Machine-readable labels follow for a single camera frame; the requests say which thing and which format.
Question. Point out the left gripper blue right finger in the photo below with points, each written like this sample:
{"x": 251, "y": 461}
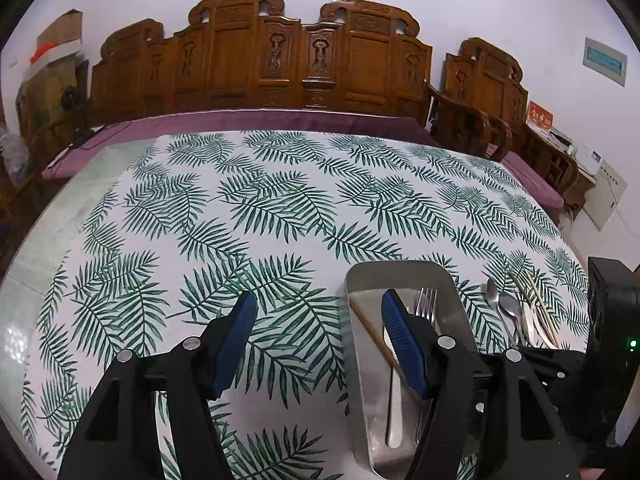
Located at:
{"x": 408, "y": 352}

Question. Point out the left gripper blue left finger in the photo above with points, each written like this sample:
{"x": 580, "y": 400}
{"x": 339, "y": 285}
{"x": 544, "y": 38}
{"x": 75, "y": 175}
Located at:
{"x": 232, "y": 347}

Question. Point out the light bamboo chopstick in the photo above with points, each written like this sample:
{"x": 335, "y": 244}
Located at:
{"x": 543, "y": 317}
{"x": 377, "y": 339}

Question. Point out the grey metal rectangular tray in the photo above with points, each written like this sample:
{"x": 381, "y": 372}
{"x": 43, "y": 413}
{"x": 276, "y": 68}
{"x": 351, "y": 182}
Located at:
{"x": 434, "y": 428}

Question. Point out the white plastic fork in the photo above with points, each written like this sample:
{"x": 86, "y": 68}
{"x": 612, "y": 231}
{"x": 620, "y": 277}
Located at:
{"x": 395, "y": 423}

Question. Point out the white plastic spoon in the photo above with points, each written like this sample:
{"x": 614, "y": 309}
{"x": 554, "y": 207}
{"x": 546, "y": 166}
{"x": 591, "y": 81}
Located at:
{"x": 534, "y": 332}

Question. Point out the green leaf pattern tablecloth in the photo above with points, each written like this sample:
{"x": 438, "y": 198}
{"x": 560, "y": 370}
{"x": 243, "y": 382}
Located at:
{"x": 196, "y": 219}

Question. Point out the purple armchair cushion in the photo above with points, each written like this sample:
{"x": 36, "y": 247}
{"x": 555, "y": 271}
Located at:
{"x": 538, "y": 188}

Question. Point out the wooden side table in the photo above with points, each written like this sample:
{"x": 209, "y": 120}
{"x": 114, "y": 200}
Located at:
{"x": 560, "y": 171}

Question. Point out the carved wooden armchair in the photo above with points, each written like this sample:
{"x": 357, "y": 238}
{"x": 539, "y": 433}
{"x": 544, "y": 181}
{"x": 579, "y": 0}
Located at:
{"x": 483, "y": 107}

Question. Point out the purple sofa cushion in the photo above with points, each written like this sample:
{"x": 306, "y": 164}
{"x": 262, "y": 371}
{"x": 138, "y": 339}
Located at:
{"x": 384, "y": 127}

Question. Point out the red greeting card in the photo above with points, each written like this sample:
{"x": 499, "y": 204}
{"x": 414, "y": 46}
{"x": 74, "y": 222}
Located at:
{"x": 539, "y": 117}

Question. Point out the carved wooden sofa bench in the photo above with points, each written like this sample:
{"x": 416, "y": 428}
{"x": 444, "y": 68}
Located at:
{"x": 361, "y": 57}

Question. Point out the stacked cardboard boxes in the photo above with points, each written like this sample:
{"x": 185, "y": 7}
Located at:
{"x": 56, "y": 64}

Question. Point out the grey electrical panel box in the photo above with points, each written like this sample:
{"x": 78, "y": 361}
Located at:
{"x": 605, "y": 60}

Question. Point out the black camera unit green light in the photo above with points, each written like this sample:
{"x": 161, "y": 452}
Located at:
{"x": 613, "y": 341}

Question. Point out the white wall distribution box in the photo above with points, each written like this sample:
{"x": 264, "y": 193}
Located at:
{"x": 602, "y": 200}

